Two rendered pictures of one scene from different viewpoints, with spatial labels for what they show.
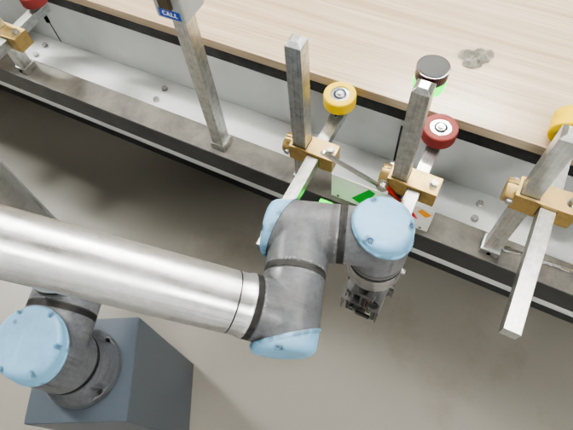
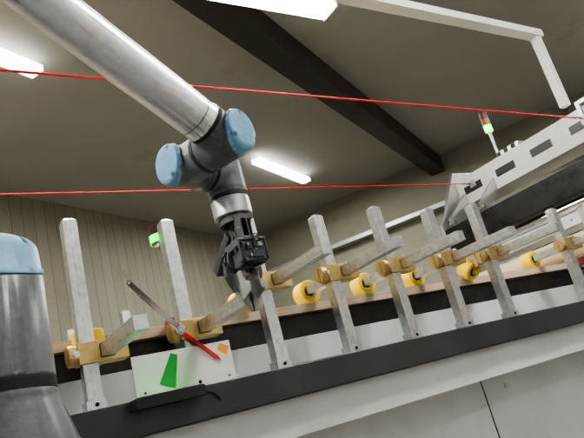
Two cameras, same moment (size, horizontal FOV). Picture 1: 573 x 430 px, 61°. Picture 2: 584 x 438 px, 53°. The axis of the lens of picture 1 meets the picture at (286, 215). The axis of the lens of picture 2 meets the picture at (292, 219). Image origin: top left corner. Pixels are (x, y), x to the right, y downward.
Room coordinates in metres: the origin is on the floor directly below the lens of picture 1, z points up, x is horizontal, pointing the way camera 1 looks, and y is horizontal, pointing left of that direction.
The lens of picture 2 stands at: (-0.28, 1.02, 0.60)
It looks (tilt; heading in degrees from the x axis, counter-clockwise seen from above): 17 degrees up; 291
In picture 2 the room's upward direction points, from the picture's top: 15 degrees counter-clockwise
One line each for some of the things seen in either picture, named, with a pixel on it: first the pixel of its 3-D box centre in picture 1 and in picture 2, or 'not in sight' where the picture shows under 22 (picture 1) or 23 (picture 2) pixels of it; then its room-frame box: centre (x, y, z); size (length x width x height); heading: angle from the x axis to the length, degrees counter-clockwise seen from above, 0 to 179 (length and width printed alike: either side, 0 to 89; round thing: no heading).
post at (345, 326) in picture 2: not in sight; (335, 288); (0.29, -0.69, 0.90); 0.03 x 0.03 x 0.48; 56
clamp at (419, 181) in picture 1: (409, 181); (194, 329); (0.56, -0.29, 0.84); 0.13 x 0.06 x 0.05; 56
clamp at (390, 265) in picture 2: not in sight; (395, 266); (0.14, -0.91, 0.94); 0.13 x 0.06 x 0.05; 56
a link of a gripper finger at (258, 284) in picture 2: not in sight; (258, 288); (0.28, -0.14, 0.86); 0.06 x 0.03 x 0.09; 146
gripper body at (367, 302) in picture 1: (368, 284); (242, 243); (0.29, -0.13, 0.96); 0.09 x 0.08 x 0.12; 146
